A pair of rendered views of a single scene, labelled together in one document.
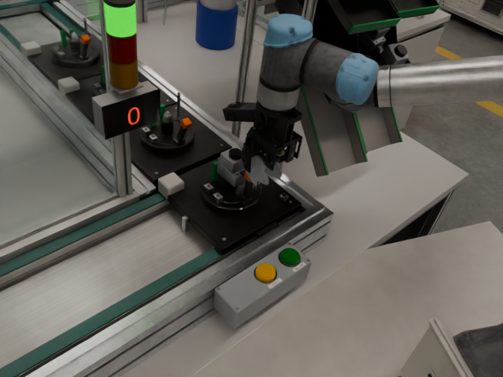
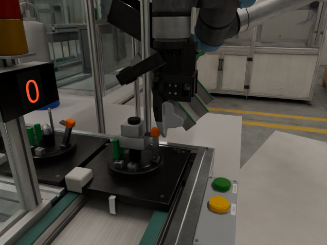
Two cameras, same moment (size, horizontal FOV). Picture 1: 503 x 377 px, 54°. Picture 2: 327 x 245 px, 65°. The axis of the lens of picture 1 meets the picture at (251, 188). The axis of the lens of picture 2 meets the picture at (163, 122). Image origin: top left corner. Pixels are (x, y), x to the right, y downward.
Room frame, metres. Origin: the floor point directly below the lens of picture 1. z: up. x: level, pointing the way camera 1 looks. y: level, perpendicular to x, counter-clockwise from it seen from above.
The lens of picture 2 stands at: (0.30, 0.22, 1.31)
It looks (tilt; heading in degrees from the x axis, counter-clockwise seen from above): 22 degrees down; 335
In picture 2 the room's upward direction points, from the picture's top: straight up
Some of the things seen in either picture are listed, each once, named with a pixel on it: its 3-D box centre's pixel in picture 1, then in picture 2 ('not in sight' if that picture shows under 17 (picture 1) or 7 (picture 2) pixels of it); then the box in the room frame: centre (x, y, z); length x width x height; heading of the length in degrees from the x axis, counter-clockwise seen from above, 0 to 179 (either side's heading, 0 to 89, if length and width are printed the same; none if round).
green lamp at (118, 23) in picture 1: (120, 16); not in sight; (0.77, 0.26, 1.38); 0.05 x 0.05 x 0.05
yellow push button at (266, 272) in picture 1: (265, 273); (218, 205); (0.63, -0.06, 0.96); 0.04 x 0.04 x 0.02
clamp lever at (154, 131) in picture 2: (246, 182); (152, 142); (0.81, 0.01, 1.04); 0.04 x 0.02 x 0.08; 48
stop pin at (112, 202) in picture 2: (186, 224); (113, 204); (0.74, 0.13, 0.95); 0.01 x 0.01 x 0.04; 48
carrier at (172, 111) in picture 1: (167, 124); (47, 137); (1.01, 0.24, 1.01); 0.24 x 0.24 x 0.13; 48
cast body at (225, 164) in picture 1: (231, 161); (130, 131); (0.84, 0.05, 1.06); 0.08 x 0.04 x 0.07; 48
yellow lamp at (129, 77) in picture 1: (123, 70); (7, 37); (0.77, 0.26, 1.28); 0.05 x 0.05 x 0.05
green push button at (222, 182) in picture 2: (290, 257); (221, 185); (0.68, -0.10, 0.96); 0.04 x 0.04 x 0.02
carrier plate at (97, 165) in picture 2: (230, 197); (136, 167); (0.84, 0.05, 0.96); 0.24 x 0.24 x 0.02; 48
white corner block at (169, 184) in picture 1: (171, 186); (79, 179); (0.83, 0.18, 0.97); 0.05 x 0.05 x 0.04; 48
